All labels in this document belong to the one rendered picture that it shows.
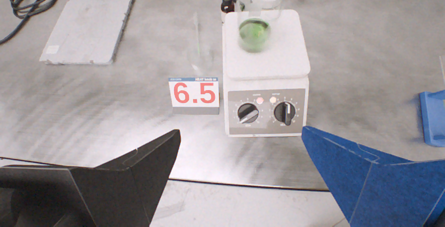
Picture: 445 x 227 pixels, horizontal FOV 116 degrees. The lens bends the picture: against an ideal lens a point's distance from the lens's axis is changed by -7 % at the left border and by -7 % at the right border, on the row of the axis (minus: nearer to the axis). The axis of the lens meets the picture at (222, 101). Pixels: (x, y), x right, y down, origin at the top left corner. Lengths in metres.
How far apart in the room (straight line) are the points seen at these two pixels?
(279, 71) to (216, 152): 0.17
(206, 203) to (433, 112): 0.44
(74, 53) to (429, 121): 0.74
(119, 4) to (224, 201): 0.51
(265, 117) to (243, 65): 0.09
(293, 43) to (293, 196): 0.24
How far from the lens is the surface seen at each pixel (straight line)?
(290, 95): 0.25
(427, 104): 0.46
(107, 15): 0.52
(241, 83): 0.24
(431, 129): 0.45
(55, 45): 0.56
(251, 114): 0.23
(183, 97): 0.30
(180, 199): 0.31
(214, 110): 0.29
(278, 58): 0.24
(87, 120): 0.41
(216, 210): 0.30
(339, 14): 0.48
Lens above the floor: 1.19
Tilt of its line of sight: 73 degrees down
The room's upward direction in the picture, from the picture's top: 12 degrees counter-clockwise
